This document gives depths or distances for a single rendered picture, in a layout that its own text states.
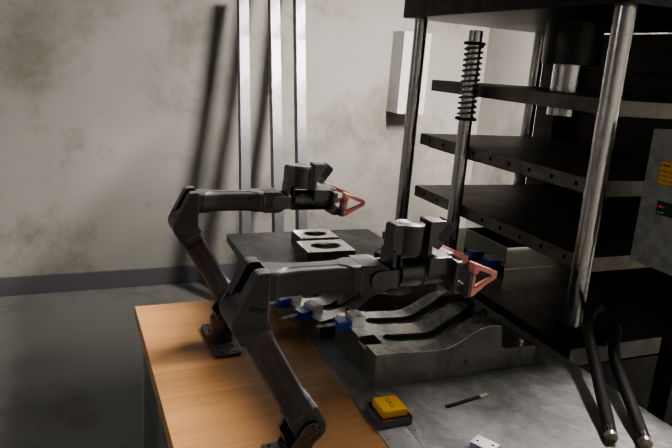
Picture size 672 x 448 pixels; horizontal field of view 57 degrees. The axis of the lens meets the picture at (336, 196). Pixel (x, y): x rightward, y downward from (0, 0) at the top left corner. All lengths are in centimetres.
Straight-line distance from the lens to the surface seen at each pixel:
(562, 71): 260
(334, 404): 154
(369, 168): 469
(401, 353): 160
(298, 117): 394
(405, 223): 117
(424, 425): 150
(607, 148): 198
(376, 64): 461
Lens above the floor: 159
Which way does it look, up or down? 12 degrees down
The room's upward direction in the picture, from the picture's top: 4 degrees clockwise
